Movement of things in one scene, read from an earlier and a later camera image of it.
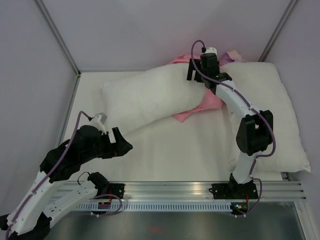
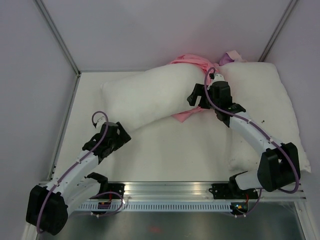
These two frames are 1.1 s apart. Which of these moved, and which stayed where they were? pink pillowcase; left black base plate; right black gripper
Moved: right black gripper
Stayed: left black base plate; pink pillowcase
